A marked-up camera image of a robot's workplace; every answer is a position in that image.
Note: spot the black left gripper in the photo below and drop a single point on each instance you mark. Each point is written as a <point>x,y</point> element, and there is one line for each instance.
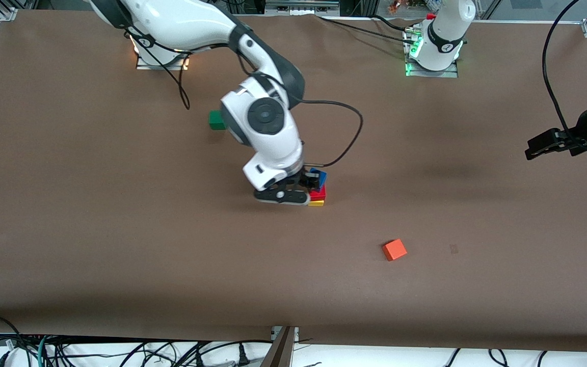
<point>580,137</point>

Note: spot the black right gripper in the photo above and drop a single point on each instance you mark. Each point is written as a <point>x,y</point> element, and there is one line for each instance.
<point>304,180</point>

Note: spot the blue cube block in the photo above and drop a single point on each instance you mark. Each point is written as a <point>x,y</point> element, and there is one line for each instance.
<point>322,179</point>

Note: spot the red cube block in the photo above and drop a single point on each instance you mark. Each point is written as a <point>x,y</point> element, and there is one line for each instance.
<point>319,194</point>

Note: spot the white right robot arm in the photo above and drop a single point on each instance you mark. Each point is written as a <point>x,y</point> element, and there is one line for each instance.
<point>268,117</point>

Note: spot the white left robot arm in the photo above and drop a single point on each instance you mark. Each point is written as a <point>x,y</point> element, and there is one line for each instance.
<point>444,35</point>

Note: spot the yellow cube block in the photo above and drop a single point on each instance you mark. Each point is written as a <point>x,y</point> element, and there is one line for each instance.
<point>317,203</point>

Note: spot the orange cube block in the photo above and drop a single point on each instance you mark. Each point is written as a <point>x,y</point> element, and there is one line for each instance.
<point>394,250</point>

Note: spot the green cube block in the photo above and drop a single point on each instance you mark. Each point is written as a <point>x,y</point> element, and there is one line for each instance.
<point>215,121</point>

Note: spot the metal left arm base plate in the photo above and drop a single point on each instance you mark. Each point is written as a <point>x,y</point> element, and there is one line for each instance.
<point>428,74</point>

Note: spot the aluminium table frame profile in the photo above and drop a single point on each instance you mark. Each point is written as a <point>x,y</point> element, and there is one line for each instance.
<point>281,349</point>

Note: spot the grey rail behind table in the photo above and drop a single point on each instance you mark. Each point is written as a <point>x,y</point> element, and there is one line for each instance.
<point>301,6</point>

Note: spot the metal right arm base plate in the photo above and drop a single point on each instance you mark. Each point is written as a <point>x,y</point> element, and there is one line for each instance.
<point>163,65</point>

